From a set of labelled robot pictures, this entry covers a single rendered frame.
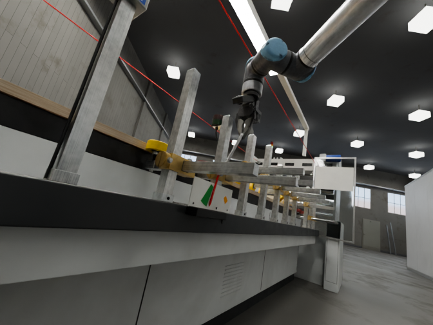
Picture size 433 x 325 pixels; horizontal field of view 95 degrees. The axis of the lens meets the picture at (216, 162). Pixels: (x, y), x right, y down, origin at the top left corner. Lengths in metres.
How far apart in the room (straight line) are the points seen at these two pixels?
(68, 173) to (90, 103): 0.15
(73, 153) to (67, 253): 0.20
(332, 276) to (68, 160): 3.11
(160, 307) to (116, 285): 0.27
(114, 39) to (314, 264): 3.28
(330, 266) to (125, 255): 2.88
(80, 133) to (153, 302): 0.75
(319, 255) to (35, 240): 3.19
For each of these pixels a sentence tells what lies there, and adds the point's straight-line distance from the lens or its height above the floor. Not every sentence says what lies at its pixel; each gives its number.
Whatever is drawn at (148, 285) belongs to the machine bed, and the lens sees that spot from 0.97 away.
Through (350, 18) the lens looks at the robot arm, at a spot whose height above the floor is 1.32.
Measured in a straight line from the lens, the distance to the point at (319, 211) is 3.21.
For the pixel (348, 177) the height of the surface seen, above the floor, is 1.46.
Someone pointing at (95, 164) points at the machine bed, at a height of 0.77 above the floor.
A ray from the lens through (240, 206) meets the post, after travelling 1.00.
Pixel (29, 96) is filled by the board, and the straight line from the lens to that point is 0.69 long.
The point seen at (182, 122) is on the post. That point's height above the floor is 0.95.
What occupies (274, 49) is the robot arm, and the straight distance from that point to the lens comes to 0.87.
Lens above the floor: 0.70
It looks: 13 degrees up
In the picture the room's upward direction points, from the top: 11 degrees clockwise
